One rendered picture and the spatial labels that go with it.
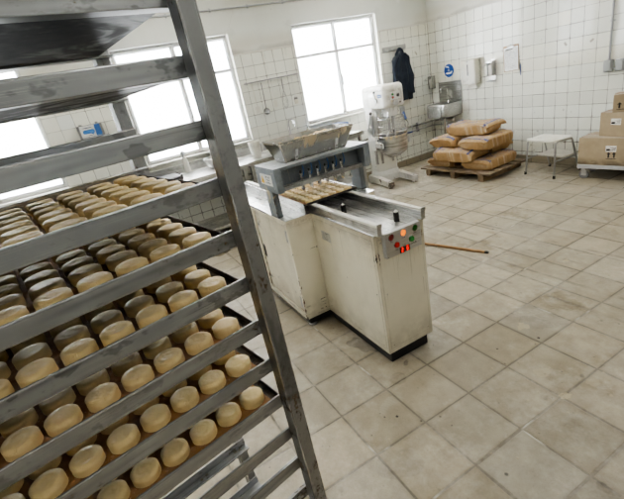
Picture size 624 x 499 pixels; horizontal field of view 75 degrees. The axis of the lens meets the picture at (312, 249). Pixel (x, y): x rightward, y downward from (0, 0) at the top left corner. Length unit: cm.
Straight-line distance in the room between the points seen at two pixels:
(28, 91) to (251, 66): 527
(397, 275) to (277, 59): 425
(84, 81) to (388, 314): 199
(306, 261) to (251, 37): 376
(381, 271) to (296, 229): 72
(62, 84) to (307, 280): 235
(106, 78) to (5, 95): 11
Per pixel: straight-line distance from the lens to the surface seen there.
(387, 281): 225
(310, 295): 285
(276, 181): 253
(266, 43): 594
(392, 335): 242
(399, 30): 715
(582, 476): 213
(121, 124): 106
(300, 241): 268
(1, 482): 73
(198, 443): 87
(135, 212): 63
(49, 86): 61
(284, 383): 82
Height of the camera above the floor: 163
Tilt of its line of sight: 22 degrees down
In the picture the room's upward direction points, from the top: 12 degrees counter-clockwise
